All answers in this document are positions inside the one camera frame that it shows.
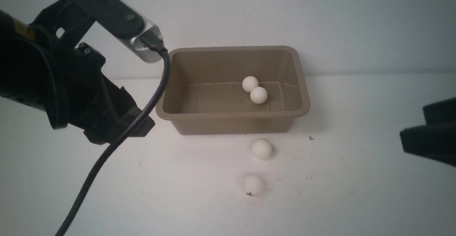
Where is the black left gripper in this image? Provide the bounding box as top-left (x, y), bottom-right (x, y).
top-left (55, 43), bottom-right (155, 145)

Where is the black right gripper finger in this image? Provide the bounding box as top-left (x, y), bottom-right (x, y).
top-left (400, 125), bottom-right (456, 167)
top-left (423, 98), bottom-right (456, 125)

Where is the white ping-pong ball with logo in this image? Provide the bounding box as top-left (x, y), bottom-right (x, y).
top-left (243, 174), bottom-right (266, 196)

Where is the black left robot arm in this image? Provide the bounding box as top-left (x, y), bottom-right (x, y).
top-left (1, 11), bottom-right (142, 145)

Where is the tan plastic storage bin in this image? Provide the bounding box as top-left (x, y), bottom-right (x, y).
top-left (155, 46), bottom-right (311, 135)

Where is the black camera cable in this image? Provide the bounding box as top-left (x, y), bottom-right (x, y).
top-left (54, 29), bottom-right (171, 236)

